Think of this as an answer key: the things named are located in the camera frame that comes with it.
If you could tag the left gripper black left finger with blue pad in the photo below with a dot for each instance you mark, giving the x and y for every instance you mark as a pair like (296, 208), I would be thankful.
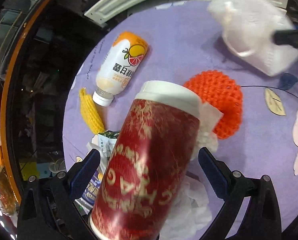
(47, 209)

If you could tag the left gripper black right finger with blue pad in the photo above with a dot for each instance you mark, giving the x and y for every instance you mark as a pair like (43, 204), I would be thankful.
(262, 219)

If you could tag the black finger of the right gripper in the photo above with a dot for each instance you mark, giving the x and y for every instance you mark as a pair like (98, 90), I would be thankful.
(286, 37)

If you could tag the purple tissue pack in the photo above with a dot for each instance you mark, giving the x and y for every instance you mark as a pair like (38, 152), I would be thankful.
(88, 197)

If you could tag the white face mask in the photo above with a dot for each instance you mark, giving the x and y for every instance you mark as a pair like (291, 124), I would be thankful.
(248, 27)

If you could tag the red paper cup white lid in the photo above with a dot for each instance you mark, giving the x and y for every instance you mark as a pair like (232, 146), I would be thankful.
(148, 163)

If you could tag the glass candy jar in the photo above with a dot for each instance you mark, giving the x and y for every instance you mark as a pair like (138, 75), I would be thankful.
(8, 201)

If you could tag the crumpled white plastic wrapper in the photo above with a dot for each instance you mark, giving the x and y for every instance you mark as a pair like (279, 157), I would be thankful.
(189, 213)

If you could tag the green white carton box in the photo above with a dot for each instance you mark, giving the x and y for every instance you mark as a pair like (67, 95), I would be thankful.
(106, 141)

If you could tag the orange knitted scrubber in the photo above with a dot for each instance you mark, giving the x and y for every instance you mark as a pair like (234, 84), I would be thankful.
(222, 92)

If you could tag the yellow knitted scrubber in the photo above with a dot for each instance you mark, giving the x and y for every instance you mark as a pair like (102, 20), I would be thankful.
(89, 112)

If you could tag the crumpled white tissue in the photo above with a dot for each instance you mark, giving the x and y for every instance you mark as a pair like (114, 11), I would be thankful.
(209, 118)

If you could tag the yogurt drink bottle orange label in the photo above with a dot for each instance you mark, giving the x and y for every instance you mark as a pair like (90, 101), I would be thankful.
(118, 67)

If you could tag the curved wooden counter shelf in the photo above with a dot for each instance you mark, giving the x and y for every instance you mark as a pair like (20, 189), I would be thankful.
(25, 32)

